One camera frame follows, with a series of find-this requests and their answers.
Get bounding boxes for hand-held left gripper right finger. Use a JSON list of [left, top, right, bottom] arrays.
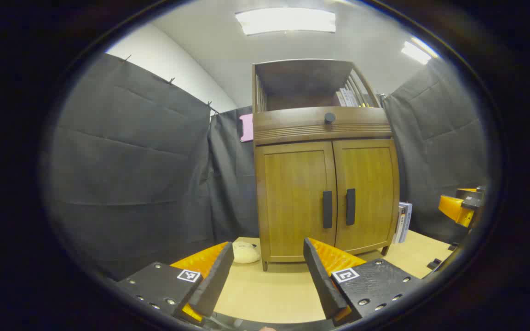
[[303, 238, 424, 327]]

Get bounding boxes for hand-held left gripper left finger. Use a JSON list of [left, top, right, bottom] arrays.
[[117, 241, 235, 325]]

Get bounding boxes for black door handle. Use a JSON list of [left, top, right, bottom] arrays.
[[323, 191, 333, 229], [346, 188, 356, 226]]

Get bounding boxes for wooden shoe cabinet door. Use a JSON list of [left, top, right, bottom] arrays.
[[333, 139, 397, 252], [261, 142, 338, 259]]

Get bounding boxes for wooden double-door shoe cabinet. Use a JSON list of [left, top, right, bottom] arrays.
[[252, 59, 401, 272]]

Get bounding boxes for wooden cabinet drawer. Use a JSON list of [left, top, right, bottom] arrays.
[[253, 107, 392, 146]]

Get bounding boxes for cream plush toy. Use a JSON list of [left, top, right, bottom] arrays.
[[232, 241, 261, 264]]

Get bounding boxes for leaning white books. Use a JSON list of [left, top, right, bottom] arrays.
[[393, 201, 413, 244]]

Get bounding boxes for row of upright books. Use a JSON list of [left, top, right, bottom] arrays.
[[336, 87, 371, 108]]

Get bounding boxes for large ceiling light panel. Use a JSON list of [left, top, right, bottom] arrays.
[[235, 8, 337, 36]]

